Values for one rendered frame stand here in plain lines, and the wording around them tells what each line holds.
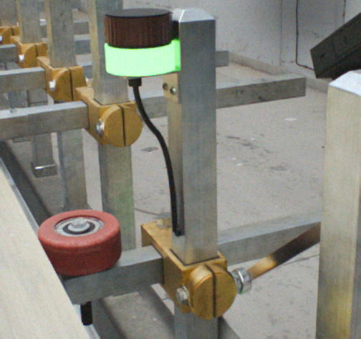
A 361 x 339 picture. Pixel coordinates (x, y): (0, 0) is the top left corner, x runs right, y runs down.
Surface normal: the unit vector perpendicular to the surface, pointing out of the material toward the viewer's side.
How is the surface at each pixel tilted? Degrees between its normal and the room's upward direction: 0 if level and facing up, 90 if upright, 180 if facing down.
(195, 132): 90
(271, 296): 0
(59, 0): 90
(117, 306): 0
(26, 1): 90
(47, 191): 0
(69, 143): 90
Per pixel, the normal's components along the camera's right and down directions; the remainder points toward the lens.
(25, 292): -0.03, -0.94
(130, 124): 0.40, 0.30
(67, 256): -0.13, 0.34
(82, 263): 0.17, 0.33
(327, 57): -0.94, 0.12
